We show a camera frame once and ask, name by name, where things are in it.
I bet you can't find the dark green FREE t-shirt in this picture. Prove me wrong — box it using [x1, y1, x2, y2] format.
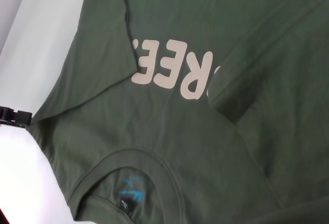
[30, 0, 329, 224]

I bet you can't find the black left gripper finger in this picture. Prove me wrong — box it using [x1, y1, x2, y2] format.
[0, 106, 33, 127]

